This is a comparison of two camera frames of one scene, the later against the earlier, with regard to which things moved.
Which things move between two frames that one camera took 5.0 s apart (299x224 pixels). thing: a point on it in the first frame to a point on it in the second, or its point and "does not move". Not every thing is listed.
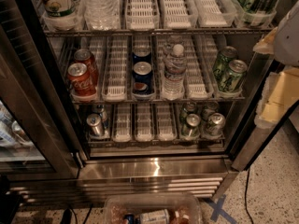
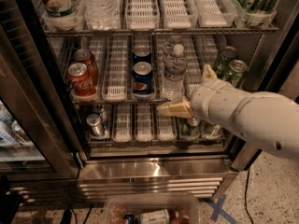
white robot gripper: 288,37 to 202,99
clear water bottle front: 173,85 does not move
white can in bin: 158,217 does not move
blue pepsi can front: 143,82 does not move
